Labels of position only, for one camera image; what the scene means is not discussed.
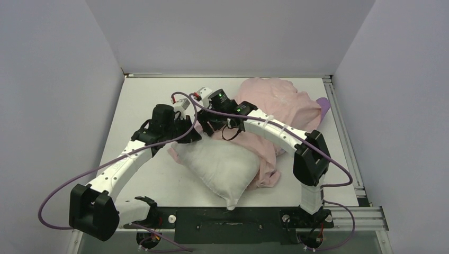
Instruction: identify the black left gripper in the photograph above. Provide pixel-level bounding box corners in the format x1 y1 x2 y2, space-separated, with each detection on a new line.
163 115 200 144

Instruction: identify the white pillow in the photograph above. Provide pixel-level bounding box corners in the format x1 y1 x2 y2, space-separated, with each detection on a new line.
167 135 260 211

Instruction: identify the purple Elsa print pillowcase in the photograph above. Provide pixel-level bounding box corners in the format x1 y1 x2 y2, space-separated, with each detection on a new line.
167 77 331 192

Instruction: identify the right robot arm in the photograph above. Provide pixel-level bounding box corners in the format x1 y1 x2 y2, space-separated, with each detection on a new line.
193 88 333 229

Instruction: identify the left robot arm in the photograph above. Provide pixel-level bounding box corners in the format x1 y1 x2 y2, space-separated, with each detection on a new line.
69 99 201 241

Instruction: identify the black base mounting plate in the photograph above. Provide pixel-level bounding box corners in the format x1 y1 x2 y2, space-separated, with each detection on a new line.
136 206 334 245

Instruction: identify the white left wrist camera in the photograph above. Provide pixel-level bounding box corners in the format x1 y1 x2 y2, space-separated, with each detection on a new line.
172 96 191 120

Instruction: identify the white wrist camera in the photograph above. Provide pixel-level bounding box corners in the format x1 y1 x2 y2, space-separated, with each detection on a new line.
194 87 213 107
172 96 191 120

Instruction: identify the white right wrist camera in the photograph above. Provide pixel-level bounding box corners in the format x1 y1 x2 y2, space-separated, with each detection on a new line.
194 87 213 107

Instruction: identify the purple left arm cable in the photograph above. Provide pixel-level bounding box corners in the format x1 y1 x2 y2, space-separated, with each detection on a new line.
38 92 199 253

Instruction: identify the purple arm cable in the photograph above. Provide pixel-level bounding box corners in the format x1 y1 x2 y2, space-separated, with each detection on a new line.
38 92 199 253
188 93 356 253

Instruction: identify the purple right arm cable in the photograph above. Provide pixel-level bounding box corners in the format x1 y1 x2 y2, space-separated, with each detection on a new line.
188 93 356 253

